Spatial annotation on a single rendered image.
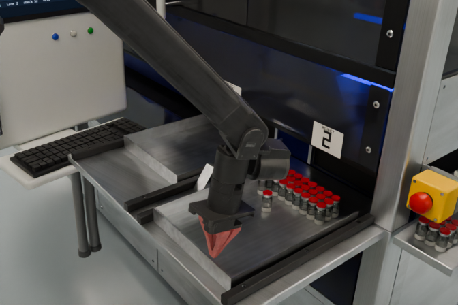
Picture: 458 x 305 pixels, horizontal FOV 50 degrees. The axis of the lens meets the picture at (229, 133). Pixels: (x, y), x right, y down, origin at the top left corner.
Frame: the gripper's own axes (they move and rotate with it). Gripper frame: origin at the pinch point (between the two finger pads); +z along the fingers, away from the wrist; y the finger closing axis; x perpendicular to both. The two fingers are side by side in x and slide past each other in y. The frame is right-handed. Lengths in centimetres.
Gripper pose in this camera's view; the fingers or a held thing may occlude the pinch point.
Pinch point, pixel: (213, 252)
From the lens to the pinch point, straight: 89.0
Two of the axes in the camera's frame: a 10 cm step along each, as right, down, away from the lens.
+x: -6.3, -3.5, 6.9
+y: 7.5, -0.7, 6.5
